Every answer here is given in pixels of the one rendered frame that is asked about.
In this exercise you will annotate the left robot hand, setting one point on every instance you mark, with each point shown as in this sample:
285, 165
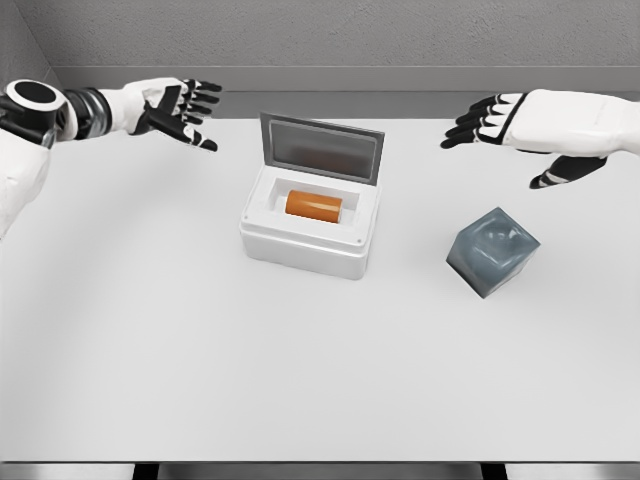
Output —
160, 107

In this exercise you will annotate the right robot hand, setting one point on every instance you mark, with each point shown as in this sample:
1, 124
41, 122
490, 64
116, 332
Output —
540, 120

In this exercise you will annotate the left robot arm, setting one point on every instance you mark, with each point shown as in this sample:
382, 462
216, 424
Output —
30, 130

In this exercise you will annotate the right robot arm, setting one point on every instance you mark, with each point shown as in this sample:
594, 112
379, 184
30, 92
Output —
625, 125

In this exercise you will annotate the grey translucent cube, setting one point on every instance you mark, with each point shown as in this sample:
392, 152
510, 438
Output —
492, 252

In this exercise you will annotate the orange cylinder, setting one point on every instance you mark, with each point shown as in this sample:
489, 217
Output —
314, 205

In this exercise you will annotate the white box with hinged lid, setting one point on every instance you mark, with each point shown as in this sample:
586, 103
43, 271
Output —
315, 215

